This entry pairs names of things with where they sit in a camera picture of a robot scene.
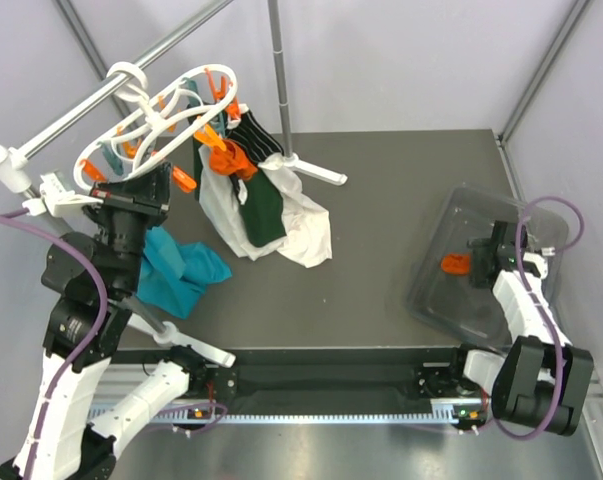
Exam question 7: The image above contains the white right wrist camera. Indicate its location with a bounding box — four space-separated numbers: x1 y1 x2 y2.
522 247 556 280

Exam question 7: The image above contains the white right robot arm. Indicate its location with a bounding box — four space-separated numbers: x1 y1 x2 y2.
447 220 594 436

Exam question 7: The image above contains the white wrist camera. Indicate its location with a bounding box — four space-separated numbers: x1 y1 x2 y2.
21 172 103 218
522 247 556 280

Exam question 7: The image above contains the clear plastic bin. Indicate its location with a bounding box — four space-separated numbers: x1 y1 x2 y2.
405 183 571 351

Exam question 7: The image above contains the orange sock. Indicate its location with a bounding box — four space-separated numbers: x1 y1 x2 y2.
440 253 471 276
209 140 257 181

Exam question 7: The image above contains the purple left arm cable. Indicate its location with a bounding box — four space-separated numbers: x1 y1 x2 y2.
0 209 230 480

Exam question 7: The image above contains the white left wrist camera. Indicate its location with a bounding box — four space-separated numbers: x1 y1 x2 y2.
21 172 103 218

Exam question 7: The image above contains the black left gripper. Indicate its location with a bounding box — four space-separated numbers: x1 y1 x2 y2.
90 161 176 294

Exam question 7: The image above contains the grey metal clothes rack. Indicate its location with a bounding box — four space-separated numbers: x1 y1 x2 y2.
0 0 348 369

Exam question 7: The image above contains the teal cloth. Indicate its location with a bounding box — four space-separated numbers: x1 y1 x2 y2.
136 227 232 319

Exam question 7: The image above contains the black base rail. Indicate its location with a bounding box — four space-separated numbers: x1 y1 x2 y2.
93 345 494 425

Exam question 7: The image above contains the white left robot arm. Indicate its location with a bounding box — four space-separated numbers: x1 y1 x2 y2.
0 163 208 479

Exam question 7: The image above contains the white and green shirt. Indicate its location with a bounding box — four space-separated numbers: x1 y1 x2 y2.
193 115 333 268

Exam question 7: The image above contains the white clip hanger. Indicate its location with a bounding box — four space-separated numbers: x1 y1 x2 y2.
73 62 241 191

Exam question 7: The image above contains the black white striped sock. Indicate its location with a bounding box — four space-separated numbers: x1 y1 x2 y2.
226 110 284 164

